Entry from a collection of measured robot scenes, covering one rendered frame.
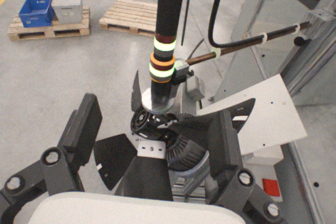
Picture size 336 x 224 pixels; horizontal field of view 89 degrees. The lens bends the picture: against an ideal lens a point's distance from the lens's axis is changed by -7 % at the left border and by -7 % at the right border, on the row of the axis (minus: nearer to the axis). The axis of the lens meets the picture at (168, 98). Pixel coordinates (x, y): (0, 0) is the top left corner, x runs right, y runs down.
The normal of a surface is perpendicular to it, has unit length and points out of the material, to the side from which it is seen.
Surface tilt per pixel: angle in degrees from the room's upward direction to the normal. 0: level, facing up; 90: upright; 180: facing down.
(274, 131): 50
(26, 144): 0
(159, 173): 1
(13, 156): 0
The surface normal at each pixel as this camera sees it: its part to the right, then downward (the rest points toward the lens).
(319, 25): -0.85, 0.34
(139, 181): -0.04, -0.62
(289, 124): -0.69, -0.50
